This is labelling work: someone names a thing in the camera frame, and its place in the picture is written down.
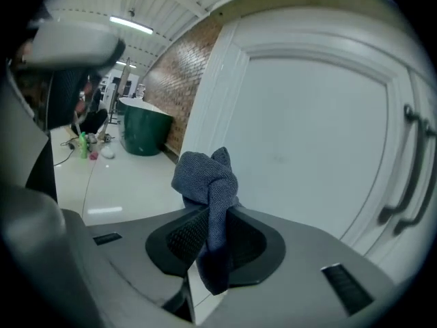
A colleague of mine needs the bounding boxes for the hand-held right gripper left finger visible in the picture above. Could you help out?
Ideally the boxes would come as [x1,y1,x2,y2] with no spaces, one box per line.
[85,205,210,321]

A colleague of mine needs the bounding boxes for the black door handle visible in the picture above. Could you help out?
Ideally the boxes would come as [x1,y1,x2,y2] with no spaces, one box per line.
[378,103,425,226]
[393,117,437,236]

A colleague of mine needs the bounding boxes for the long ceiling light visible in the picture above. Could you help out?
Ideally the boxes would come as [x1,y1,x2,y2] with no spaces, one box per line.
[109,15,154,36]

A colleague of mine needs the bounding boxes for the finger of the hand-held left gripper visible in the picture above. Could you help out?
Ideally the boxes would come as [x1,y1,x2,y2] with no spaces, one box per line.
[26,20,126,130]

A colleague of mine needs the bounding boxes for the black floor cable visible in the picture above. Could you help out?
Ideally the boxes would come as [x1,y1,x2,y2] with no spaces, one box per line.
[53,140,76,167]

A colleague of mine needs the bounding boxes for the white cabinet door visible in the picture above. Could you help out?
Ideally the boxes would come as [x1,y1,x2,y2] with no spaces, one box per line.
[409,70,437,256]
[191,42,416,252]

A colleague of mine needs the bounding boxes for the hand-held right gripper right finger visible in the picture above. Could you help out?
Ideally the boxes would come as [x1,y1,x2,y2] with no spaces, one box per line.
[197,206,401,328]

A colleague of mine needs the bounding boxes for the dark blue cloth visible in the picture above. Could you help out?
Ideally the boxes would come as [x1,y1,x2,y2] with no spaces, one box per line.
[170,146,244,296]

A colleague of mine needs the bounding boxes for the white vanity cabinet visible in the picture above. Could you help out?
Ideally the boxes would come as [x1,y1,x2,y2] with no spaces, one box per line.
[177,0,437,286]

